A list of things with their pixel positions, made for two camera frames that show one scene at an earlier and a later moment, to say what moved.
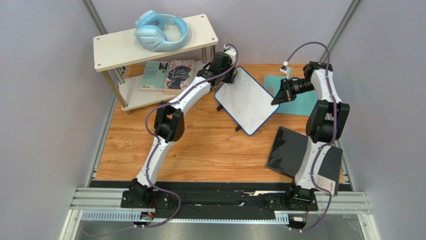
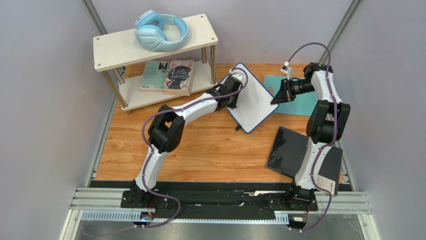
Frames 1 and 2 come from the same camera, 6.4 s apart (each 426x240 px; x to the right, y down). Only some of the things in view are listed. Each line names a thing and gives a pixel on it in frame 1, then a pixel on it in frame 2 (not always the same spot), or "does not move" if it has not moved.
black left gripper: [230, 80] → [234, 104]
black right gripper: [287, 89] does not move
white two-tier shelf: [140, 76] does not move
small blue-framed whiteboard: [247, 102] does not move
